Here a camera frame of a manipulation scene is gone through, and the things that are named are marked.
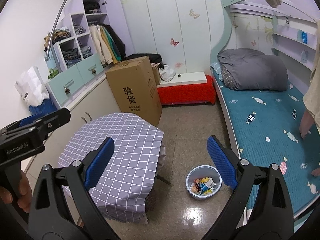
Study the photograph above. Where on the white plastic bag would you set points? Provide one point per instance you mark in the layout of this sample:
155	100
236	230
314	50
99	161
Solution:
167	73

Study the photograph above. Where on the teal bed mattress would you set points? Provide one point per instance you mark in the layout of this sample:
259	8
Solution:
265	130

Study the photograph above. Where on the person's left hand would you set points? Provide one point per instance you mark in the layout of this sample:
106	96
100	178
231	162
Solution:
24	201

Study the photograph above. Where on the white paper bag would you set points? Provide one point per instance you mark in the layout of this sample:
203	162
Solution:
30	88

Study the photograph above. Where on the lilac open shelf unit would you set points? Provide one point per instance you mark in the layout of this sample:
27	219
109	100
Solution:
111	12

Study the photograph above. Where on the mint drawer unit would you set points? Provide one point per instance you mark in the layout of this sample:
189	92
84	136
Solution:
66	86

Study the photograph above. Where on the blue shopping bag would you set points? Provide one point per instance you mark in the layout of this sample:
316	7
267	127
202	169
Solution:
46	107

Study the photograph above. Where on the light blue trash bin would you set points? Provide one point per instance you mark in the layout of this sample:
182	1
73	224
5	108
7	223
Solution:
203	182

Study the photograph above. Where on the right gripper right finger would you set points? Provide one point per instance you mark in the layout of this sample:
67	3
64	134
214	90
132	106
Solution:
272	214

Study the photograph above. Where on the grey checked tablecloth table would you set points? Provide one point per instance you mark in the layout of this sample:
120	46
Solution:
129	176

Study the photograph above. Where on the red and white bench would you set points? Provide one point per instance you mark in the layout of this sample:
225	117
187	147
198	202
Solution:
188	94

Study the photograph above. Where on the cream base cabinet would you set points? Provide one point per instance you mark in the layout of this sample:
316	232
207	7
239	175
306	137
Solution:
95	101

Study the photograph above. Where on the tall brown cardboard box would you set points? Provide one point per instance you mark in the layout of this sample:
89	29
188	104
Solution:
134	88

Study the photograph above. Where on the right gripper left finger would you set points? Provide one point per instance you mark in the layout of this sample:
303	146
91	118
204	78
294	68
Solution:
50	217

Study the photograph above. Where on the hanging clothes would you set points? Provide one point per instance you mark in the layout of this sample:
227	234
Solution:
108	44

